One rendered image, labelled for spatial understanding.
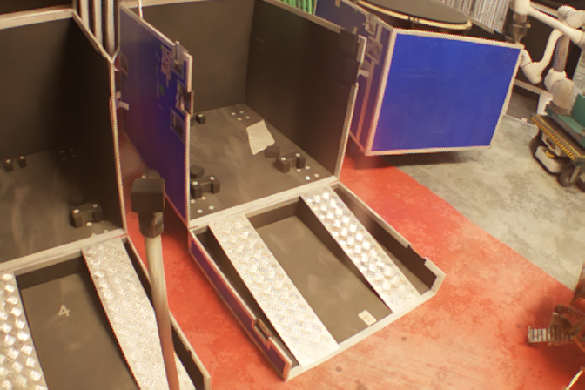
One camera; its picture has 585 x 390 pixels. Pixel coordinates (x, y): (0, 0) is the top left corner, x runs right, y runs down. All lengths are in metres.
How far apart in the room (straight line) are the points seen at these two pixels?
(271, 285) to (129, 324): 0.62
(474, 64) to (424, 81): 0.38
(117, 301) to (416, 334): 1.25
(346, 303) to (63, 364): 1.22
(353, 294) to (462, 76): 1.50
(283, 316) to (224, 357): 0.30
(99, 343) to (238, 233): 0.80
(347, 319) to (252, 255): 0.49
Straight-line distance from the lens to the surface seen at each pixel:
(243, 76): 3.07
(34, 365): 1.82
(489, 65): 3.00
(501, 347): 2.19
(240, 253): 2.03
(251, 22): 2.96
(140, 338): 1.81
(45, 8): 2.50
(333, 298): 2.06
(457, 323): 2.18
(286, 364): 1.70
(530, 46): 6.21
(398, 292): 2.15
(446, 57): 2.76
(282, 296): 1.95
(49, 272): 2.10
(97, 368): 1.82
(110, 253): 2.01
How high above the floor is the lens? 1.53
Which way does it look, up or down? 34 degrees down
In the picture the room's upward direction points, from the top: 9 degrees clockwise
